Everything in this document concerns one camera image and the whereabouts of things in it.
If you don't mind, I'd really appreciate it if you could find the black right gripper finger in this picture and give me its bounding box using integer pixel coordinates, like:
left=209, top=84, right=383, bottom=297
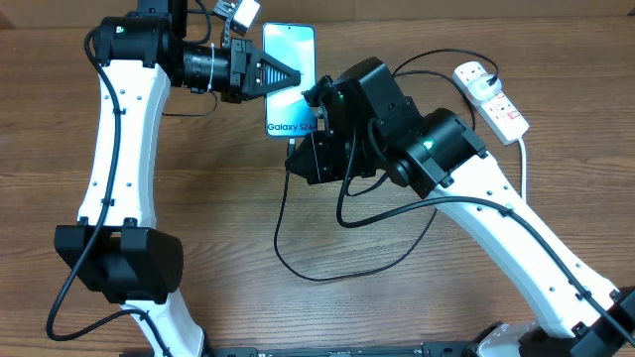
left=302, top=75, right=331, bottom=107
left=285, top=134, right=321, bottom=184

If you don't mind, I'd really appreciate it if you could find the blue Galaxy smartphone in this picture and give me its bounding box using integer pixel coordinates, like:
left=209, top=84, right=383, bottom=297
left=263, top=23, right=318, bottom=138

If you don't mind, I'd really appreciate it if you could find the black USB charging cable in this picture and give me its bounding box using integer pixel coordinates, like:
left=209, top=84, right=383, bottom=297
left=273, top=48, right=500, bottom=284

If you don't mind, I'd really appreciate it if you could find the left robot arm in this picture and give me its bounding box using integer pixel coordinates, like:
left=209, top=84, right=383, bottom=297
left=55, top=1, right=301, bottom=356

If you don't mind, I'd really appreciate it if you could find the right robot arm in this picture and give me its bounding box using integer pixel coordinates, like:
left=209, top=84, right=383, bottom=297
left=286, top=58, right=634, bottom=356

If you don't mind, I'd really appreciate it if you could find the white charger plug adapter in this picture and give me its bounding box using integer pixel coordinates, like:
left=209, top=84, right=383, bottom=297
left=467, top=74, right=502, bottom=105

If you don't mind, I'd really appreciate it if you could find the white power strip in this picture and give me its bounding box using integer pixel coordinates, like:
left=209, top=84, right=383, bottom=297
left=452, top=61, right=530, bottom=145

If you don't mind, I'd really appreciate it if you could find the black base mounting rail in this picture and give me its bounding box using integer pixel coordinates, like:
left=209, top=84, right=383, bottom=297
left=201, top=341, right=477, bottom=357

